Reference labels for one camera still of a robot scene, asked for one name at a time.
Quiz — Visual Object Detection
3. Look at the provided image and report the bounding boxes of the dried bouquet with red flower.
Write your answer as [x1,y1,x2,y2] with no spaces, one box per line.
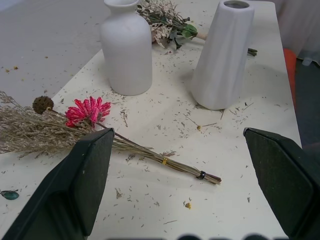
[0,90,222,186]

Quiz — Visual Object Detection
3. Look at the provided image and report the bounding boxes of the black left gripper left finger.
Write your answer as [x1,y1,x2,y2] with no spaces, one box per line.
[1,127,116,240]

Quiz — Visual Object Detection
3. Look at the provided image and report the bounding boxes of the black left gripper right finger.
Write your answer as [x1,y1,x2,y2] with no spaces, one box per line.
[243,127,320,239]

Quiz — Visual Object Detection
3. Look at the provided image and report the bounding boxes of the dried bouquet with green leaves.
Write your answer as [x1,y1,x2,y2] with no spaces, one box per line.
[136,0,258,57]

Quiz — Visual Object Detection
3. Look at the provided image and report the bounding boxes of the orange object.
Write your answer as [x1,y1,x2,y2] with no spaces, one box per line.
[282,48,298,106]

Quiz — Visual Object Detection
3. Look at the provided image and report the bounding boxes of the white conical ribbed vase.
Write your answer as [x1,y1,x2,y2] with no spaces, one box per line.
[190,0,256,111]

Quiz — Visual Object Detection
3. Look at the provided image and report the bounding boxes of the fallen green leaf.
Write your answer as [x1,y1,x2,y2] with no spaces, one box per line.
[0,189,20,201]

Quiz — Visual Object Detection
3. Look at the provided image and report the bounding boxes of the white bottle-shaped ceramic vase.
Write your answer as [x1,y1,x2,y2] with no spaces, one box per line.
[100,0,153,97]

